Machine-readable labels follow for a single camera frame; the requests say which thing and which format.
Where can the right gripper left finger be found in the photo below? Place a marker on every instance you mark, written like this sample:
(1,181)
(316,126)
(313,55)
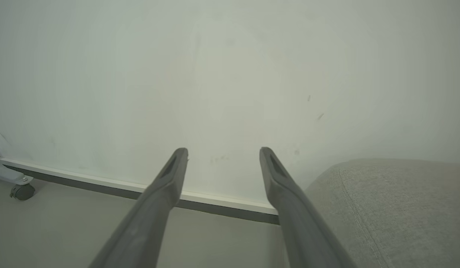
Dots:
(155,208)

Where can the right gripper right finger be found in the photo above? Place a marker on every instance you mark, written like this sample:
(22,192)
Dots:
(296,216)

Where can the grey fabric sofa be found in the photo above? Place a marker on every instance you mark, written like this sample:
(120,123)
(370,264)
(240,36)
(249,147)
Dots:
(393,212)

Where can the white and black baseboard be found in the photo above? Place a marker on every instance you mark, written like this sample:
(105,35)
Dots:
(103,182)

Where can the black caster wheel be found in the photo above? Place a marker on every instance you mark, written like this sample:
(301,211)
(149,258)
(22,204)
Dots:
(22,191)

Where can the grey metal stand leg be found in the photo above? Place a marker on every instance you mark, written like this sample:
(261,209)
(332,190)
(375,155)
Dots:
(3,171)

